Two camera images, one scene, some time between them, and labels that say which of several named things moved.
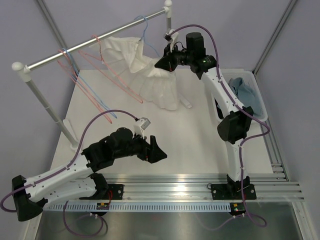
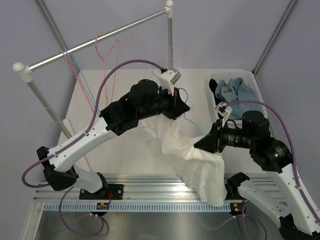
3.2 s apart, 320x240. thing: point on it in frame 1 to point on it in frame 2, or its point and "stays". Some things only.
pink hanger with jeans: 99,46 to 104,59
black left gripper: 152,152 to 177,107
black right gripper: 166,62 to 214,141
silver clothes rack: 26,68 stays
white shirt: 126,56 to 204,171
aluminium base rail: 275,187 stays
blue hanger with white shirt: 143,37 to 184,115
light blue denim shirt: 247,95 stays
